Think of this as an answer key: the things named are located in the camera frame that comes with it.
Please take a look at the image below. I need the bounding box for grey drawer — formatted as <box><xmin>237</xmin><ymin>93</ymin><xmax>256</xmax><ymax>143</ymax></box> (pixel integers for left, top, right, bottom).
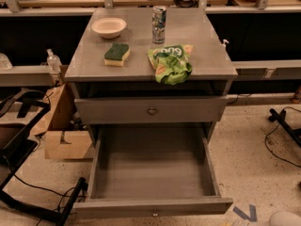
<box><xmin>74</xmin><ymin>123</ymin><xmax>233</xmax><ymax>218</ymax></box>
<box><xmin>74</xmin><ymin>96</ymin><xmax>227</xmax><ymax>124</ymax></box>

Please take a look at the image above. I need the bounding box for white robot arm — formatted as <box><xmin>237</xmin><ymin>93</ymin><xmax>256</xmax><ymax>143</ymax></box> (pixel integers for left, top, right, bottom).
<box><xmin>269</xmin><ymin>211</ymin><xmax>301</xmax><ymax>226</ymax></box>

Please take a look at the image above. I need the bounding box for grey top drawer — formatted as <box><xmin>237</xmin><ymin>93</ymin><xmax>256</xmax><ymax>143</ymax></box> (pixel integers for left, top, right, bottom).
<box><xmin>74</xmin><ymin>96</ymin><xmax>227</xmax><ymax>124</ymax></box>

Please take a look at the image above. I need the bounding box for grey wooden drawer cabinet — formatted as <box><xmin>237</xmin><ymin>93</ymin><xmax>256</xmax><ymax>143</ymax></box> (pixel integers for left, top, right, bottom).
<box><xmin>66</xmin><ymin>8</ymin><xmax>237</xmax><ymax>141</ymax></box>

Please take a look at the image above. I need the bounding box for green chip bag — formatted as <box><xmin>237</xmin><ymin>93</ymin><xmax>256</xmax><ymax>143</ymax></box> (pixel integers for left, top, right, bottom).
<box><xmin>148</xmin><ymin>44</ymin><xmax>193</xmax><ymax>85</ymax></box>

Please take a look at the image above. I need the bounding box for green yellow sponge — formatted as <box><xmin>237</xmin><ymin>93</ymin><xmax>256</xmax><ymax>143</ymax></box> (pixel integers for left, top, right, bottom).
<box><xmin>104</xmin><ymin>43</ymin><xmax>130</xmax><ymax>67</ymax></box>

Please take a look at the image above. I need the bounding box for white paper bowl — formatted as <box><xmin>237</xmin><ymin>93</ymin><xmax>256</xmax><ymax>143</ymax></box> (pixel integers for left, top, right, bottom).
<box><xmin>91</xmin><ymin>18</ymin><xmax>127</xmax><ymax>39</ymax></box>

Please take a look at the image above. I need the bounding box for cardboard box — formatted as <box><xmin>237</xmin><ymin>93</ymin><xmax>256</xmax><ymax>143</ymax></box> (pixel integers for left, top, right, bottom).
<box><xmin>27</xmin><ymin>65</ymin><xmax>94</xmax><ymax>160</ymax></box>

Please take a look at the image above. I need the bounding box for silver patterned drink can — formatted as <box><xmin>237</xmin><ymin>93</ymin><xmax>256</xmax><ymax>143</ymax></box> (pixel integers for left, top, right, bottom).
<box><xmin>152</xmin><ymin>6</ymin><xmax>166</xmax><ymax>43</ymax></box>

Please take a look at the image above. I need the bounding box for small white pump bottle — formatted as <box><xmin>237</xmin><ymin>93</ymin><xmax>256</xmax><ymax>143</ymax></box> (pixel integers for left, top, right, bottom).
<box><xmin>222</xmin><ymin>39</ymin><xmax>230</xmax><ymax>49</ymax></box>

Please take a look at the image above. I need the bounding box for clear sanitizer bottle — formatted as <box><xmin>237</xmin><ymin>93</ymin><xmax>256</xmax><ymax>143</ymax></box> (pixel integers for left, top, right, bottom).
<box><xmin>47</xmin><ymin>49</ymin><xmax>62</xmax><ymax>73</ymax></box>

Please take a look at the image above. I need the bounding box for black metal stand left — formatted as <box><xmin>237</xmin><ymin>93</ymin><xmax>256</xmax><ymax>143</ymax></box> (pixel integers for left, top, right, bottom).
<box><xmin>0</xmin><ymin>89</ymin><xmax>87</xmax><ymax>226</ymax></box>

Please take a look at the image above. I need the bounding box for black stand right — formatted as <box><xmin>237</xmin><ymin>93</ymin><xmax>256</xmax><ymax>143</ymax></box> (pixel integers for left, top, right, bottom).
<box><xmin>269</xmin><ymin>108</ymin><xmax>301</xmax><ymax>147</ymax></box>

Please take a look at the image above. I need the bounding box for black cable left floor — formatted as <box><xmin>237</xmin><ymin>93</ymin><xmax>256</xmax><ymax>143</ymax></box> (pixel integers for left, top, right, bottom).
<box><xmin>12</xmin><ymin>172</ymin><xmax>87</xmax><ymax>226</ymax></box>

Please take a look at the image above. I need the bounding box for black cable floor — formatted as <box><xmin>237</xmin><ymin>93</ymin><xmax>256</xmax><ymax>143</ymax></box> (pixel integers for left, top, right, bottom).
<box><xmin>12</xmin><ymin>172</ymin><xmax>87</xmax><ymax>226</ymax></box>
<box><xmin>263</xmin><ymin>106</ymin><xmax>301</xmax><ymax>169</ymax></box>

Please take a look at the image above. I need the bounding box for black cable right floor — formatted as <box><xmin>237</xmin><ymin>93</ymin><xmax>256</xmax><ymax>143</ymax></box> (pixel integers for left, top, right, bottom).
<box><xmin>263</xmin><ymin>106</ymin><xmax>301</xmax><ymax>169</ymax></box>

